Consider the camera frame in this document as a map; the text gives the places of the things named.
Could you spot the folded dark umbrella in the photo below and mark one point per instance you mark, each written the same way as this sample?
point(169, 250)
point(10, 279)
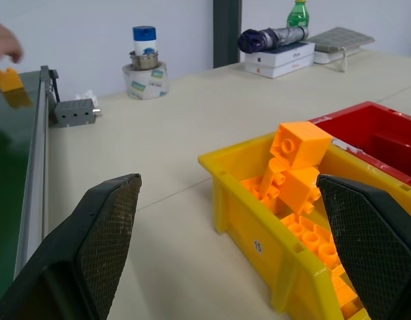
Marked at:
point(271, 38)

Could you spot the white tape roll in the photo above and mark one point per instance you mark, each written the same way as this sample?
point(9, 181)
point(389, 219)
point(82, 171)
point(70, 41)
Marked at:
point(147, 83)

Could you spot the green conveyor belt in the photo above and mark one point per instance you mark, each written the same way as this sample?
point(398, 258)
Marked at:
point(8, 160)

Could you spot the grey keyboard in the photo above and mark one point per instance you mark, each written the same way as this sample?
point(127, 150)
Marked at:
point(340, 40)

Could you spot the yellow plastic bin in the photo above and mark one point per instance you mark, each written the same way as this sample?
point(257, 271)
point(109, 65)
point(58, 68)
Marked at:
point(258, 220)

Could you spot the dark grey wall pillar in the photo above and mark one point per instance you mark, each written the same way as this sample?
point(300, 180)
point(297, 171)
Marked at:
point(226, 33)

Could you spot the small metal cup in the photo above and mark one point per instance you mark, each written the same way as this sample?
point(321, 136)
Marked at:
point(144, 60)

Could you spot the green plastic bottle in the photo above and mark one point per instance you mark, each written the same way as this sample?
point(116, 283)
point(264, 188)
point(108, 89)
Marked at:
point(297, 15)

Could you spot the orange building block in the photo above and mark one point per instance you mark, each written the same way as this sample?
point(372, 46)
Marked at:
point(348, 296)
point(271, 180)
point(300, 188)
point(253, 187)
point(310, 238)
point(8, 80)
point(300, 145)

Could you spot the white bottle blue cap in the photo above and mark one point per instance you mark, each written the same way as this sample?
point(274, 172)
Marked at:
point(144, 40)

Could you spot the white product box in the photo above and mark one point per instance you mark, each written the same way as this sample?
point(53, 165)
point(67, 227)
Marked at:
point(278, 68)
point(281, 53)

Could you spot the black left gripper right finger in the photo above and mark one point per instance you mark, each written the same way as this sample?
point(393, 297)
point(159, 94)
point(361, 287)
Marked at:
point(368, 246)

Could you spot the red plastic bin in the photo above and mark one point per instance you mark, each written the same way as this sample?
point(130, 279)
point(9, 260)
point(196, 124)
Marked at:
point(375, 140)

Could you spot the grey metal frame rail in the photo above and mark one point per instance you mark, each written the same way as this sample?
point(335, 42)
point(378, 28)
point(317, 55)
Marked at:
point(33, 166)

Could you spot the person's bare hand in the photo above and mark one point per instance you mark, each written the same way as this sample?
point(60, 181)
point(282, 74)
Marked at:
point(4, 41)

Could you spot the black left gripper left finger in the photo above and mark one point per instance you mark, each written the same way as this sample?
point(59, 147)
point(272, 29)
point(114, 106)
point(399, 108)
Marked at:
point(102, 246)

